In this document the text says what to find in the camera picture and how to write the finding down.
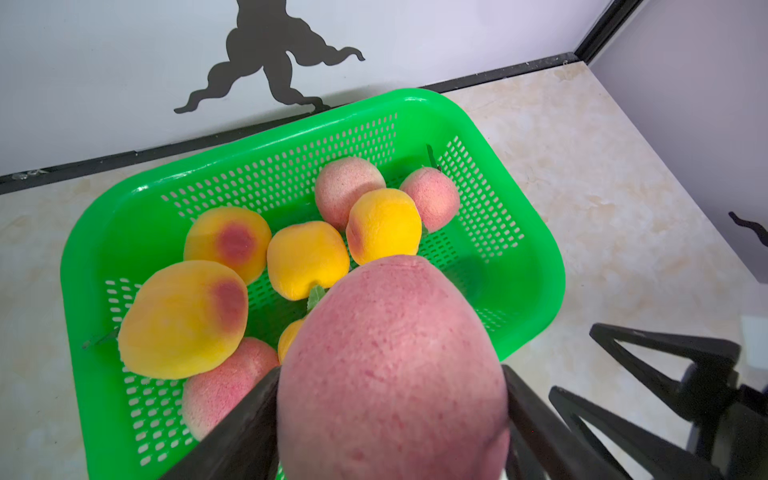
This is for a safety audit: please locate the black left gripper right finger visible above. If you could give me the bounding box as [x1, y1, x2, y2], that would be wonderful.
[502, 365, 628, 479]

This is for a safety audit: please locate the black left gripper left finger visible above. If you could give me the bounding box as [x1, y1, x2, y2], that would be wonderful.
[163, 367, 280, 480]

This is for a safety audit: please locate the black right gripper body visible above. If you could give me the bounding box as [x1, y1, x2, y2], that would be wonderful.
[686, 371, 767, 479]

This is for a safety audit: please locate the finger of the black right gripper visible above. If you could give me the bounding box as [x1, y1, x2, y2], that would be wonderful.
[549, 386, 722, 480]
[589, 323, 741, 422]

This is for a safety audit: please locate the pink peach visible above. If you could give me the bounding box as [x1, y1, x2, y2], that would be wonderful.
[315, 157, 386, 230]
[277, 255, 510, 479]
[181, 337, 279, 441]
[400, 167, 460, 233]

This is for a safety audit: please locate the yellow peach with green leaf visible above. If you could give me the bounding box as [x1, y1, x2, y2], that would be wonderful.
[267, 221, 350, 301]

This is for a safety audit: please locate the yellow peach with red spot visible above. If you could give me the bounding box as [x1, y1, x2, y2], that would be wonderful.
[183, 206, 272, 285]

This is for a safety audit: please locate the green plastic basket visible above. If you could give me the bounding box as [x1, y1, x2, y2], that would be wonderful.
[60, 89, 565, 479]

